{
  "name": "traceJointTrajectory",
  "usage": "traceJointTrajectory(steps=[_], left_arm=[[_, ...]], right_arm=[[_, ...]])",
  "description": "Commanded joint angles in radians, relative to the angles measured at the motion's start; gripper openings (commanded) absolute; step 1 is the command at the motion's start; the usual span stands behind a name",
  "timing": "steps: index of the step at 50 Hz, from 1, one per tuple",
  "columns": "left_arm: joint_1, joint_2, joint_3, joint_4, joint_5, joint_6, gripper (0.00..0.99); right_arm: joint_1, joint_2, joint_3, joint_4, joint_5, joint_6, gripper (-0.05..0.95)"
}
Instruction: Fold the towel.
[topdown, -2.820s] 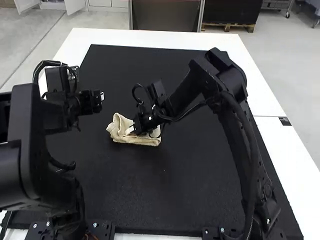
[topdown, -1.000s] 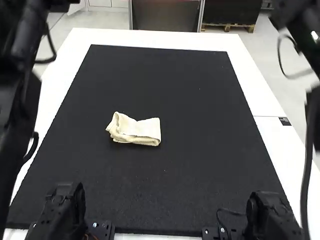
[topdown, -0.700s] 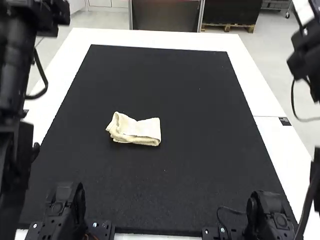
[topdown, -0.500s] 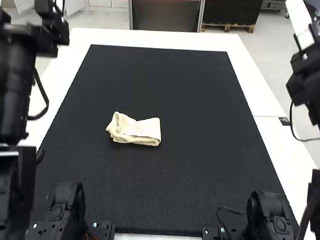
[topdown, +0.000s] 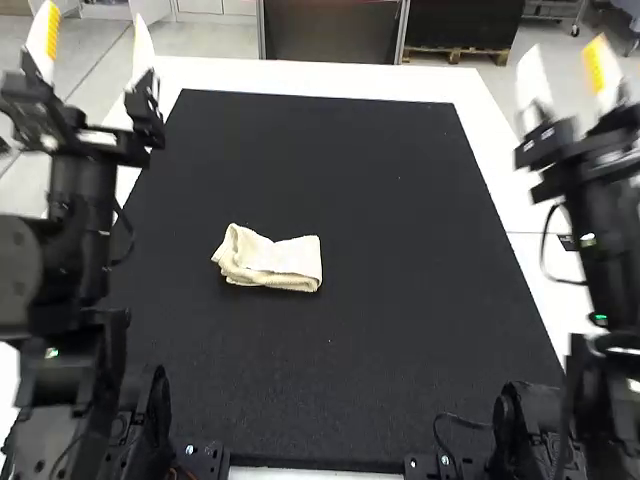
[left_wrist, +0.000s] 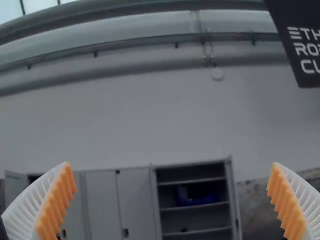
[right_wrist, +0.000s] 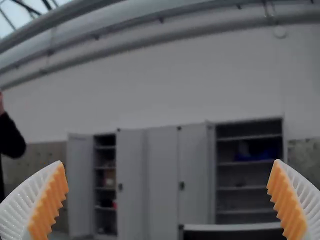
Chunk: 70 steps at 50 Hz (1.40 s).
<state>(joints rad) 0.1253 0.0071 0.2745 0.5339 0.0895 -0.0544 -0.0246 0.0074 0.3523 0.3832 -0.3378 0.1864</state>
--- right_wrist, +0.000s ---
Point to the grey cupboard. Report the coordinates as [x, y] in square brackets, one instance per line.
[162, 175]
[130, 175]

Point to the round white wall fixture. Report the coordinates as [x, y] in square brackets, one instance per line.
[279, 31]

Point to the person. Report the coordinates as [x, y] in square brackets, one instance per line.
[10, 140]

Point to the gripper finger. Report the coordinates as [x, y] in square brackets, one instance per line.
[295, 207]
[37, 210]

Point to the grey pipe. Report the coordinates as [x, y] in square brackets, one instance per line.
[75, 22]
[160, 40]

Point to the blue box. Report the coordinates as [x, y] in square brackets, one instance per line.
[255, 156]

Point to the skylight window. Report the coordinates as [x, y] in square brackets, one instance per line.
[20, 15]

